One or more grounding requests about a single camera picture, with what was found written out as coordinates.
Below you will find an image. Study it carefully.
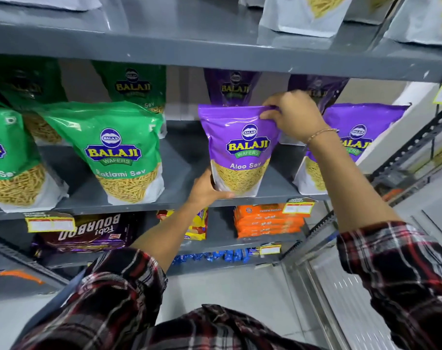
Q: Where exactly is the row of blue packets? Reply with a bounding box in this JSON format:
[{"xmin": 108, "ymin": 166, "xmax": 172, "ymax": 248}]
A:
[{"xmin": 171, "ymin": 247, "xmax": 260, "ymax": 266}]

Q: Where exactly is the grey metal shelving rack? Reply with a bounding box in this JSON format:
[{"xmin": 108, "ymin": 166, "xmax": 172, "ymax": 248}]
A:
[{"xmin": 0, "ymin": 0, "xmax": 442, "ymax": 304}]

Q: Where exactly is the person's right forearm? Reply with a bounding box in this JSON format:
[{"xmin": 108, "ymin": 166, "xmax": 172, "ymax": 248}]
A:
[{"xmin": 306, "ymin": 130, "xmax": 404, "ymax": 234}]

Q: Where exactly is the purple snack packet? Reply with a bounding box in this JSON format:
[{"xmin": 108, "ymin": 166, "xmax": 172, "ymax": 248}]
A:
[
  {"xmin": 287, "ymin": 74, "xmax": 350, "ymax": 114},
  {"xmin": 203, "ymin": 68, "xmax": 262, "ymax": 107},
  {"xmin": 198, "ymin": 104, "xmax": 282, "ymax": 198},
  {"xmin": 293, "ymin": 102, "xmax": 411, "ymax": 196}
]

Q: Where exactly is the stack of orange packets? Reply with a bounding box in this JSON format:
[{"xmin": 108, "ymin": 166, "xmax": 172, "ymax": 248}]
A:
[{"xmin": 233, "ymin": 203, "xmax": 306, "ymax": 239}]

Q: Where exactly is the brown biscuit packet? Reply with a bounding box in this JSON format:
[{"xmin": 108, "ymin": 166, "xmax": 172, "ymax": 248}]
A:
[{"xmin": 31, "ymin": 213, "xmax": 138, "ymax": 258}]

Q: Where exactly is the slotted grey metal rack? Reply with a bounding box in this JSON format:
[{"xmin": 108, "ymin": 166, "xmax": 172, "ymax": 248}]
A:
[{"xmin": 279, "ymin": 105, "xmax": 442, "ymax": 274}]

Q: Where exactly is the thin gold bracelet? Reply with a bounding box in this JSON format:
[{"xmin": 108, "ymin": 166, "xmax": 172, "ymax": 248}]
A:
[{"xmin": 306, "ymin": 128, "xmax": 340, "ymax": 145}]

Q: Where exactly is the person's left hand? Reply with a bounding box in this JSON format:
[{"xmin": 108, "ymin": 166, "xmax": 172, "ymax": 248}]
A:
[{"xmin": 187, "ymin": 168, "xmax": 235, "ymax": 212}]

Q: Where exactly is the green snack packet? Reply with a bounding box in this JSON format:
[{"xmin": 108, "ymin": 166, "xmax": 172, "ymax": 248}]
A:
[
  {"xmin": 0, "ymin": 54, "xmax": 69, "ymax": 146},
  {"xmin": 91, "ymin": 61, "xmax": 168, "ymax": 140},
  {"xmin": 0, "ymin": 96, "xmax": 69, "ymax": 214},
  {"xmin": 33, "ymin": 101, "xmax": 166, "ymax": 207}
]

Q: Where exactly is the person's right hand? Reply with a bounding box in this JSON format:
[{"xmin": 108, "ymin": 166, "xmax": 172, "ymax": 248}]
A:
[{"xmin": 259, "ymin": 90, "xmax": 331, "ymax": 145}]

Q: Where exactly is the person's left forearm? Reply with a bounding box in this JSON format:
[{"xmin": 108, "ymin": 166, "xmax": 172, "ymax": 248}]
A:
[{"xmin": 130, "ymin": 202, "xmax": 204, "ymax": 274}]

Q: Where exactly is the orange strip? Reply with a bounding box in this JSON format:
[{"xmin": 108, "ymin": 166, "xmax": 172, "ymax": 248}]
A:
[{"xmin": 0, "ymin": 269, "xmax": 46, "ymax": 286}]

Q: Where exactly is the red black plaid shirt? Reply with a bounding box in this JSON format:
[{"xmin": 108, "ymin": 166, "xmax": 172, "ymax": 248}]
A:
[{"xmin": 9, "ymin": 220, "xmax": 442, "ymax": 350}]

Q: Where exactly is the white snack packet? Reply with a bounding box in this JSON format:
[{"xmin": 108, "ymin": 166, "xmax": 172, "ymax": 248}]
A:
[
  {"xmin": 259, "ymin": 0, "xmax": 355, "ymax": 38},
  {"xmin": 383, "ymin": 0, "xmax": 442, "ymax": 47}
]

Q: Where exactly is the yellow snack packet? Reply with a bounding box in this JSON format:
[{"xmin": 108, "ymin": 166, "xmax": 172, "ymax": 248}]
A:
[{"xmin": 156, "ymin": 208, "xmax": 209, "ymax": 241}]

